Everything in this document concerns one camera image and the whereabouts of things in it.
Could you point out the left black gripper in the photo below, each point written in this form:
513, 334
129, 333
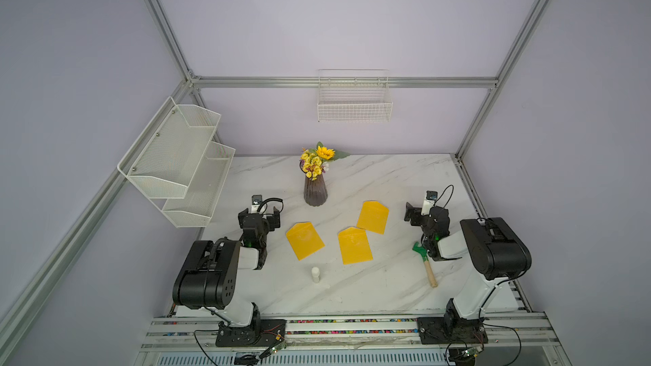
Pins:
273, 220

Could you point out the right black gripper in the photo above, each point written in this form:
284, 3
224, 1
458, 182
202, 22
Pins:
416, 214

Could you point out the white glue stick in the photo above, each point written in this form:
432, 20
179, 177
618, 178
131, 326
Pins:
315, 274

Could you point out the yellow envelope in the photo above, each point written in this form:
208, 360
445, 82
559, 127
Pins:
373, 217
304, 240
354, 246

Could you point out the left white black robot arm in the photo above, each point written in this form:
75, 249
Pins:
208, 276

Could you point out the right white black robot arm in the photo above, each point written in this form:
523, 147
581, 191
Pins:
497, 254

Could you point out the green head wooden hammer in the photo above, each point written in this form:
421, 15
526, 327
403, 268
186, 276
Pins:
419, 249

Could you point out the white mesh lower shelf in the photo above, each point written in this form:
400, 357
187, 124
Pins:
197, 208

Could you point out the white mesh shelf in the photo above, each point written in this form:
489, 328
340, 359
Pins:
162, 162
197, 208

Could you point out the dark ribbed vase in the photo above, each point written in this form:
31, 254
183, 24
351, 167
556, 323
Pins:
315, 191

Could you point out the yellow artificial flowers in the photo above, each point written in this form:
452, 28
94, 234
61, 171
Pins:
314, 162

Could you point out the white mesh upper shelf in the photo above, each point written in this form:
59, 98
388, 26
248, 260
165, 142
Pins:
162, 162

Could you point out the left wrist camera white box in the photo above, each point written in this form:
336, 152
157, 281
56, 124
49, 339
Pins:
256, 203

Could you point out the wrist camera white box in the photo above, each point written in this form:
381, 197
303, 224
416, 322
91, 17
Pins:
256, 203
430, 201

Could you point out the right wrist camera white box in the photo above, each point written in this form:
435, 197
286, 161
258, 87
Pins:
430, 201

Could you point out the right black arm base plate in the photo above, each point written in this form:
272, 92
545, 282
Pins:
439, 330

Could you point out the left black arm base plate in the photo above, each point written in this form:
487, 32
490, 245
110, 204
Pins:
261, 333

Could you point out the white wire wall basket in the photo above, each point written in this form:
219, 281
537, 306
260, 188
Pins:
354, 96

